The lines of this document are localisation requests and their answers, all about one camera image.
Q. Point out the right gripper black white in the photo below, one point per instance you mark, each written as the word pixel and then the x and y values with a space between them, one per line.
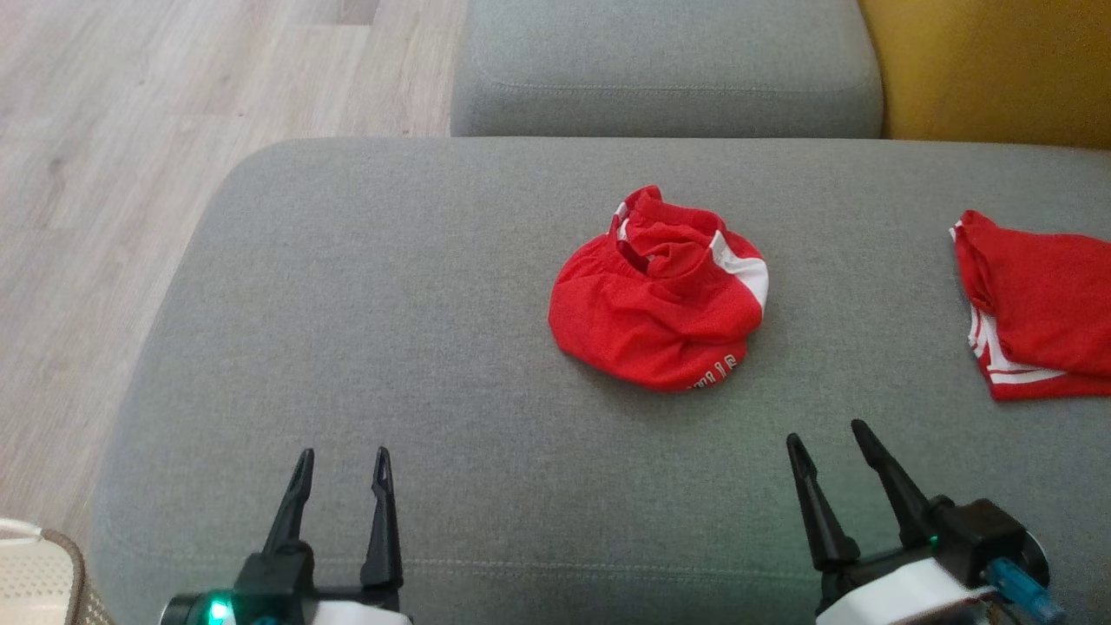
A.
pixel 903 595

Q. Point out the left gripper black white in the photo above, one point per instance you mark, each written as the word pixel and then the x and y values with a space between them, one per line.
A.
pixel 273 582

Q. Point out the red white jersey shirt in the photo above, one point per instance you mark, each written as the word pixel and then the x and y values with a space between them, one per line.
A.
pixel 1050 304

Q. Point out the red mesh shorts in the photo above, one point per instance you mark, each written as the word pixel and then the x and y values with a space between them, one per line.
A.
pixel 642 321

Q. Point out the blue connector on right gripper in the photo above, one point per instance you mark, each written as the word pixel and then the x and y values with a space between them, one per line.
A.
pixel 1024 590

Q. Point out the grey sofa seat cushion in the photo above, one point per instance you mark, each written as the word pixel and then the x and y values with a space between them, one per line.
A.
pixel 391 347

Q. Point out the woven laundry basket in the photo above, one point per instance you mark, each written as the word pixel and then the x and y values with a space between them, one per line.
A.
pixel 39 582

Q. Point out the yellow cushion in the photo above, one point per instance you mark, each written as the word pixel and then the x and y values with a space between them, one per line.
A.
pixel 998 69

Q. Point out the grey sofa back cushion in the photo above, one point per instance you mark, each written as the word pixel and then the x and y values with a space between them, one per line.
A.
pixel 660 52

